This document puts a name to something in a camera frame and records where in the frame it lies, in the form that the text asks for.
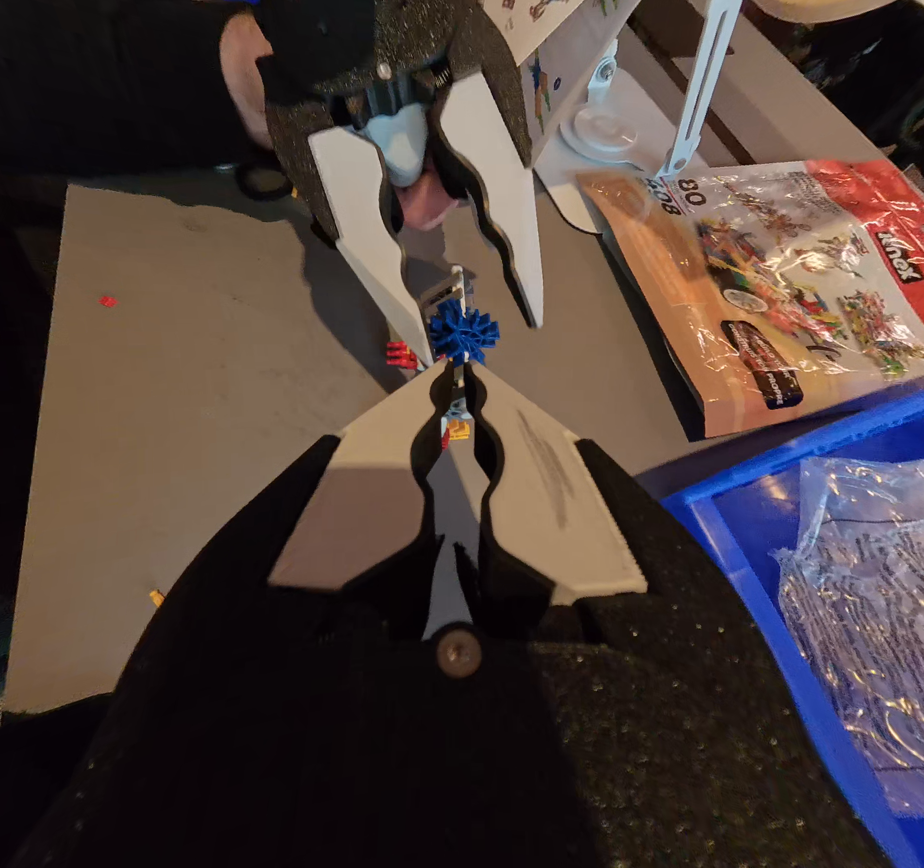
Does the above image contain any person's left hand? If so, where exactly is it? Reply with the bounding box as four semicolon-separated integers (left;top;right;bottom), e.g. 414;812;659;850
218;7;466;232

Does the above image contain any white display stand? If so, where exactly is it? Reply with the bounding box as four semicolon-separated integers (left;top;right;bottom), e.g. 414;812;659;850
527;0;719;235

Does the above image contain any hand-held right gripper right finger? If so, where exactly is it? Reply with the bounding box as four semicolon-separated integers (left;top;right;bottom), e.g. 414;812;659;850
465;363;649;608

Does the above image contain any orange red toy parts bag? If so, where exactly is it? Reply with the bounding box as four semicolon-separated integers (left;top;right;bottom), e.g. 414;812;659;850
577;159;924;441

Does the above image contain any blue connector cluster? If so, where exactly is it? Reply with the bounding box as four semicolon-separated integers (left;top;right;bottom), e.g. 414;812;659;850
427;298;501;368

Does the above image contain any red yellow grey toy assembly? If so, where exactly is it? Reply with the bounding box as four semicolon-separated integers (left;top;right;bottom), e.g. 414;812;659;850
439;364;475;452
385;265;475;372

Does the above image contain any blue storage bin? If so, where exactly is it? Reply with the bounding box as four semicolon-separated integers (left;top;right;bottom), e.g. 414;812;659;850
658;390;924;868

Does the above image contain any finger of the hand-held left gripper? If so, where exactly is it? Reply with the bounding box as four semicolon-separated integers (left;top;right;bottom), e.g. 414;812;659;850
307;124;436;369
435;71;544;329

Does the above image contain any person's left forearm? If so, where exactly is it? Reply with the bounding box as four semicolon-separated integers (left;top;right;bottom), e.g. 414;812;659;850
0;0;254;181

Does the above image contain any clear plastic parts bag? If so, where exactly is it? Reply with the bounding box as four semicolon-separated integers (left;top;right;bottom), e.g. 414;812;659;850
771;455;924;820

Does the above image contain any black toy tyre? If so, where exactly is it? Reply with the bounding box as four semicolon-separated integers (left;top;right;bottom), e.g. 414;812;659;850
234;159;295;202

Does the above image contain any white round holder base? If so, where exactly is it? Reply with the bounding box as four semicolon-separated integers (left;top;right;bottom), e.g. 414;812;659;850
558;41;642;163

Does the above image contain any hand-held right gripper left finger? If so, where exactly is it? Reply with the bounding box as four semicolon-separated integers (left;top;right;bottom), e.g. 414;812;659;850
267;363;452;591

